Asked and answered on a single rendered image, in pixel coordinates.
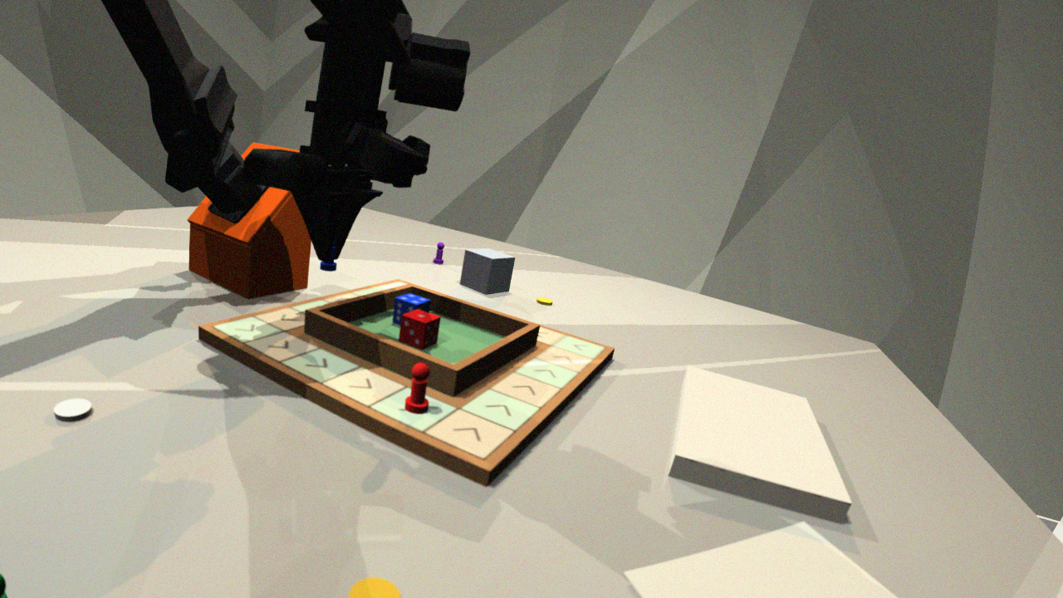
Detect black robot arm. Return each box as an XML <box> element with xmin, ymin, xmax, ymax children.
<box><xmin>101</xmin><ymin>0</ymin><xmax>470</xmax><ymax>224</ymax></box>

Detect red pawn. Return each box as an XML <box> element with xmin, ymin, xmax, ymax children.
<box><xmin>405</xmin><ymin>363</ymin><xmax>429</xmax><ymax>414</ymax></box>

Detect blue pawn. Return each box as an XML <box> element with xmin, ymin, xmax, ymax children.
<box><xmin>320</xmin><ymin>236</ymin><xmax>337</xmax><ymax>272</ymax></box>

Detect red die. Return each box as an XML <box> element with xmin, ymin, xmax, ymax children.
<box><xmin>399</xmin><ymin>310</ymin><xmax>440</xmax><ymax>351</ymax></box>

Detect blue die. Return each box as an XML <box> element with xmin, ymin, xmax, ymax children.
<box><xmin>393</xmin><ymin>293</ymin><xmax>431</xmax><ymax>325</ymax></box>

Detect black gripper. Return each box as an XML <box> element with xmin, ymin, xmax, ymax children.
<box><xmin>242</xmin><ymin>90</ymin><xmax>386</xmax><ymax>262</ymax></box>

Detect white flat disc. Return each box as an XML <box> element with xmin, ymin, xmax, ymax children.
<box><xmin>54</xmin><ymin>399</ymin><xmax>92</xmax><ymax>422</ymax></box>

